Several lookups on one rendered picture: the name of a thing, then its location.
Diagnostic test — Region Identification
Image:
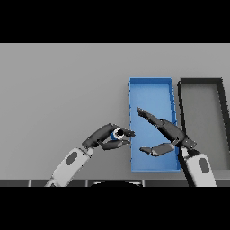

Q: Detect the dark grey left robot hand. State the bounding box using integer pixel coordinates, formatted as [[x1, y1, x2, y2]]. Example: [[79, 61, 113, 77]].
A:
[[81, 122, 137, 152]]

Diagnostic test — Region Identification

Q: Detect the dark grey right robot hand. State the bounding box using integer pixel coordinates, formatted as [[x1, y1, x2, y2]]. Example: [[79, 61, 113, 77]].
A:
[[136, 106, 199, 157]]

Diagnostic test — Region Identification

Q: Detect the blue pipe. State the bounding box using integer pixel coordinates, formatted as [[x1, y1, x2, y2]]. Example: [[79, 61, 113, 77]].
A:
[[110, 128, 126, 142]]

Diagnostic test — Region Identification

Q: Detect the dark grey bin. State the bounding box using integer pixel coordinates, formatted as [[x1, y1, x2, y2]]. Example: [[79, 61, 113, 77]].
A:
[[177, 77, 230, 172]]

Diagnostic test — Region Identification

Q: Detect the blue bin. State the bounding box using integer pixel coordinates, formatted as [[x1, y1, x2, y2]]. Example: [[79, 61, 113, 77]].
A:
[[128, 76, 182, 173]]

